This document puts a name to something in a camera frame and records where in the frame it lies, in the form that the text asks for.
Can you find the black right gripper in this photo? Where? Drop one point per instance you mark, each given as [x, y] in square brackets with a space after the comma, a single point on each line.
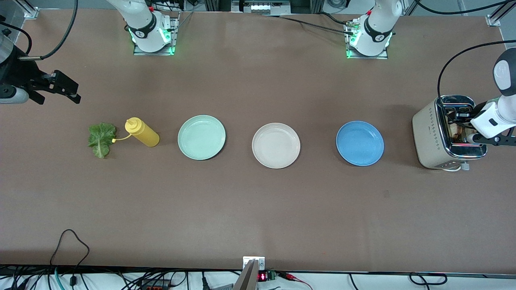
[19, 74]

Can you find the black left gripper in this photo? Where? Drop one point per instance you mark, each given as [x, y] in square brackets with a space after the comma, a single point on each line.
[463, 115]

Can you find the toasted brown bread slice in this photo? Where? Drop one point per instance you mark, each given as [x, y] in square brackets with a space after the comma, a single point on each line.
[456, 131]

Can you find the green lettuce leaf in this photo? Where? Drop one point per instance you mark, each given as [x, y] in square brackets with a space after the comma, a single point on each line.
[100, 139]

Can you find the yellow squeeze bottle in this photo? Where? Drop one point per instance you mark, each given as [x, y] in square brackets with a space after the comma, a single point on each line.
[145, 135]

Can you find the blue plate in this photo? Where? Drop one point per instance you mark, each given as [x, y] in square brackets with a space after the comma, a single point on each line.
[360, 143]

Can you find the mint green plate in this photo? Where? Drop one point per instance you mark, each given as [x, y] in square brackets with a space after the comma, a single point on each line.
[201, 137]

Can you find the beige plate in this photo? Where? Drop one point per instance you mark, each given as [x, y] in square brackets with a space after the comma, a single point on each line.
[276, 146]

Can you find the beige chrome toaster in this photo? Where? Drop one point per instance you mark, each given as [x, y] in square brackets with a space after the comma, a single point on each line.
[427, 137]

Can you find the grey control box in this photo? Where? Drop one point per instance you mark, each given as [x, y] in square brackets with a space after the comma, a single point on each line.
[262, 6]

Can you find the red display circuit module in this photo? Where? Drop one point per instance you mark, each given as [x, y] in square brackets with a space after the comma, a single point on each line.
[264, 276]

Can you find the aluminium corner bracket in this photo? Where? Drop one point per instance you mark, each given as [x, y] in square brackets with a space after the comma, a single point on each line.
[494, 20]
[30, 12]

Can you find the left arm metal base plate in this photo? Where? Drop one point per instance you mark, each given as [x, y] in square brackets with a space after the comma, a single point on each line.
[369, 57]

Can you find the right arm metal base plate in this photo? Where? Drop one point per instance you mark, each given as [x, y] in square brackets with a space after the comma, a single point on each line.
[174, 40]

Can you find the silver mounting bracket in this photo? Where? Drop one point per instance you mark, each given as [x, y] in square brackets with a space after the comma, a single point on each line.
[260, 262]

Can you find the aluminium camera post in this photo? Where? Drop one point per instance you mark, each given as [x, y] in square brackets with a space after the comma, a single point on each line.
[246, 280]

